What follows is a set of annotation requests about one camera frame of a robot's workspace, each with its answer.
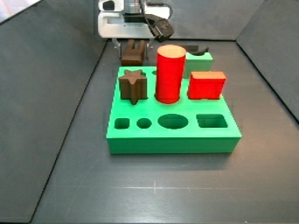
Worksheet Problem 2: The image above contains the red rectangular block peg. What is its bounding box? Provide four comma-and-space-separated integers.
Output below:
187, 71, 227, 100

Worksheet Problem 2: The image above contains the brown square-circle forked object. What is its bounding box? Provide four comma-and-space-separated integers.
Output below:
122, 39, 146, 67

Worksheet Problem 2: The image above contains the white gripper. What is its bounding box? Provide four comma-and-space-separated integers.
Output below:
97, 0, 171, 59

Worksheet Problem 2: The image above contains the green arch peg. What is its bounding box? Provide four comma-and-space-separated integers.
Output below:
183, 52, 212, 79

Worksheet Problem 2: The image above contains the black curved regrasp stand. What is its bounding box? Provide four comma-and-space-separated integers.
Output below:
183, 45, 210, 56

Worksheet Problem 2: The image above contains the red cylinder peg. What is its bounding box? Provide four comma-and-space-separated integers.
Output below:
155, 45, 187, 104

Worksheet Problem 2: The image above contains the green shape-sorter fixture block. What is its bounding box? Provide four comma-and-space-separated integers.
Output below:
107, 66, 242, 154

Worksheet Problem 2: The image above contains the brown star peg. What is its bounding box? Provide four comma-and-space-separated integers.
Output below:
118, 69, 147, 105

